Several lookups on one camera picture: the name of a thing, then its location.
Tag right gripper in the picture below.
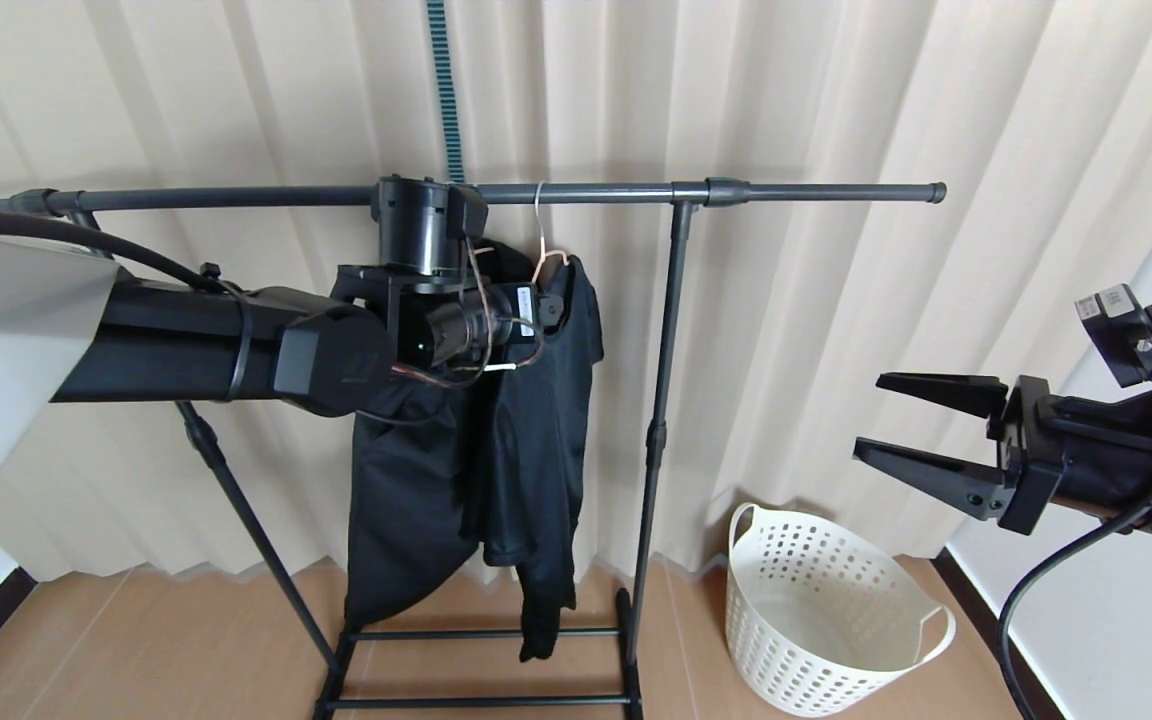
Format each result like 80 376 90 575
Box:
853 372 1152 541

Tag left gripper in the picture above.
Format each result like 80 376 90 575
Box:
426 283 567 366

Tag pink clothes hanger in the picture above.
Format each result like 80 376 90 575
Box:
531 180 573 286

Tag black garment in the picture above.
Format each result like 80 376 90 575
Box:
461 255 605 663

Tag black shorts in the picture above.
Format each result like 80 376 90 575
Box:
344 240 537 629

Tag white laundry basket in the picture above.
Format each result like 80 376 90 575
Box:
726 503 957 718

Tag black clothes rack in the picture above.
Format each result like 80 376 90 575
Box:
0 178 947 720

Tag window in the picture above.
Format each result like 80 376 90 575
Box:
426 0 467 186

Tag beige curtain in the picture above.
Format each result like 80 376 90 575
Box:
451 0 1152 581
0 0 457 586

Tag black cable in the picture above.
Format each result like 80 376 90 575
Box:
998 400 1152 720
0 208 229 296

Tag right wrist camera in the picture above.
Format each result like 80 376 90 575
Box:
1076 284 1152 391

